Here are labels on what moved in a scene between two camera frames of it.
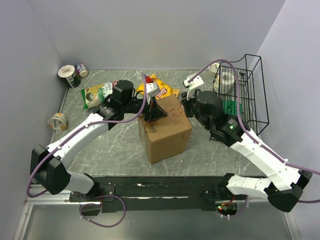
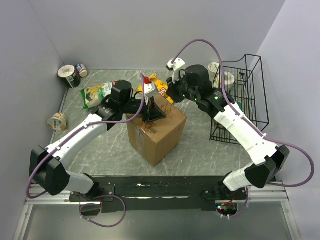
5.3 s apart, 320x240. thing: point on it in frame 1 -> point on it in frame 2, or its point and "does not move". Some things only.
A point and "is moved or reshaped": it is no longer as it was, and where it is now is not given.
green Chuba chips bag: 94,96 does not move
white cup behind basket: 214,68 does not move
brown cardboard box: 168,136 is moved or reshaped
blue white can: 81,70 does not move
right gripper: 186,103 -> 172,89
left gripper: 153,111 does not move
